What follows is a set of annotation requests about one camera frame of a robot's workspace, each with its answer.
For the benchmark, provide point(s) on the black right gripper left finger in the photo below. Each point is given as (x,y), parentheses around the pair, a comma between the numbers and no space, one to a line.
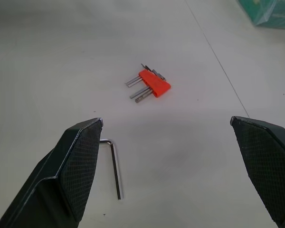
(69,171)

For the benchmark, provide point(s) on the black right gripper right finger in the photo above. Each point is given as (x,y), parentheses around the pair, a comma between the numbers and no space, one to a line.
(268,161)

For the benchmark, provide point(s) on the silver hex key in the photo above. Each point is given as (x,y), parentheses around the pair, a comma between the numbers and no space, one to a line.
(115,164)

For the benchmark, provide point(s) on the red hex key set holder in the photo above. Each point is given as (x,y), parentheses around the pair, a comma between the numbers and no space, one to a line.
(154,82)

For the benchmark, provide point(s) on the green plastic-wrapped box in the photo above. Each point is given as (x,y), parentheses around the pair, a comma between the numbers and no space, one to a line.
(268,12)

